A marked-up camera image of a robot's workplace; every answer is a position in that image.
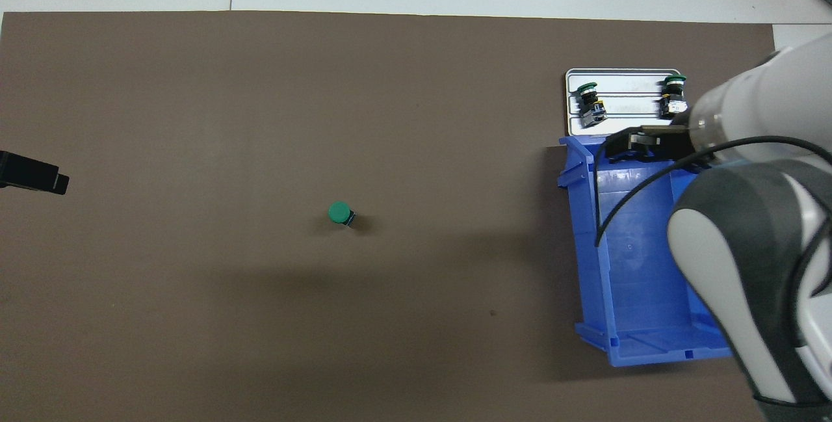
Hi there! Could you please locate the green push button switch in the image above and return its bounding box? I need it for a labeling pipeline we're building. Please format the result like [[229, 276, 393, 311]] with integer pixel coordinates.
[[328, 201, 358, 229], [576, 83, 608, 129], [658, 75, 688, 120]]

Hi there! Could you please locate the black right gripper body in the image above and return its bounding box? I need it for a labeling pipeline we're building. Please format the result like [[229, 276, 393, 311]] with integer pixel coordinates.
[[643, 124, 706, 163]]

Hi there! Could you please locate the brown table mat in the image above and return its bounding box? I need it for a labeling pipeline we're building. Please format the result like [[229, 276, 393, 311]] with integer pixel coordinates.
[[0, 11, 818, 422]]

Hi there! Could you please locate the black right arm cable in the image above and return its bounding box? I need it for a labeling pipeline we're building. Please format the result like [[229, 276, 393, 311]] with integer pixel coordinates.
[[595, 136, 832, 345]]

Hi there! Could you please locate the grey metal tray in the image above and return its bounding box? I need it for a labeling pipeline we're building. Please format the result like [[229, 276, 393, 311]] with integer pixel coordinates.
[[564, 68, 690, 137]]

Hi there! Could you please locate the blue plastic storage bin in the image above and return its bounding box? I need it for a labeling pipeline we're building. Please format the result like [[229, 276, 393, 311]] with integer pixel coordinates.
[[557, 127, 742, 368]]

